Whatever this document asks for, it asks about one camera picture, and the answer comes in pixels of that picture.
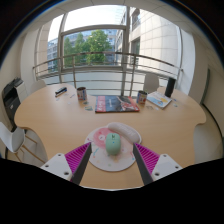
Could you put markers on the white and blue booklet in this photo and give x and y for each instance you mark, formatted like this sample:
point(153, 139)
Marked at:
point(159, 99)

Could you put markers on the white chair with wooden legs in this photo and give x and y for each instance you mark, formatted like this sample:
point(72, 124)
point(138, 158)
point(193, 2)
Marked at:
point(11, 138)

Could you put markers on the round pink printed mouse pad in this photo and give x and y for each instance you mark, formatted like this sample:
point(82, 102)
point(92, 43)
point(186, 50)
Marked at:
point(103, 161)

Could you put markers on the black and white printer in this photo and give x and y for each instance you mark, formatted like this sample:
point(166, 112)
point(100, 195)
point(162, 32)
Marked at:
point(11, 98)

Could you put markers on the printed cup with blue rim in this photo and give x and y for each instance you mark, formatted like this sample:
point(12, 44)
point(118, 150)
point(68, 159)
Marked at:
point(141, 97)

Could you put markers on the small teal card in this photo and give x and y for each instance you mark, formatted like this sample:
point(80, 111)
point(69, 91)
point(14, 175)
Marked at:
point(88, 108)

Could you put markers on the red and dark magazine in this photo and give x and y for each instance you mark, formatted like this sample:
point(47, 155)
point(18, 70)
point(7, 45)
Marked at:
point(115, 104)

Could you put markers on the black cylindrical speaker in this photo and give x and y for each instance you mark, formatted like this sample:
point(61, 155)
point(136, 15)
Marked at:
point(170, 87)

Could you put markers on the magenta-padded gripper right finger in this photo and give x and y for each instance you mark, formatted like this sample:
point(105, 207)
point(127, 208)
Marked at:
point(163, 166)

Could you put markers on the printed cup with red rim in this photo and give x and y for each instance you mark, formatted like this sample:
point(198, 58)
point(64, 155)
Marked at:
point(82, 94)

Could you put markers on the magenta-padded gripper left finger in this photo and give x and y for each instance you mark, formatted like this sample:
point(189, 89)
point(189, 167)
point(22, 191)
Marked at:
point(62, 166)

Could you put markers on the white chair backrest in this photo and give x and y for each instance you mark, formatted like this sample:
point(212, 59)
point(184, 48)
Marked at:
point(151, 82)
point(37, 86)

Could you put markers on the mint green computer mouse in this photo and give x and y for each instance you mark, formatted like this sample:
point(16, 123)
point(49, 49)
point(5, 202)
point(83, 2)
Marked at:
point(113, 144)

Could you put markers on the metal balcony railing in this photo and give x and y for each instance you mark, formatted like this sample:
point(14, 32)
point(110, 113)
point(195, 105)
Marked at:
point(100, 54)

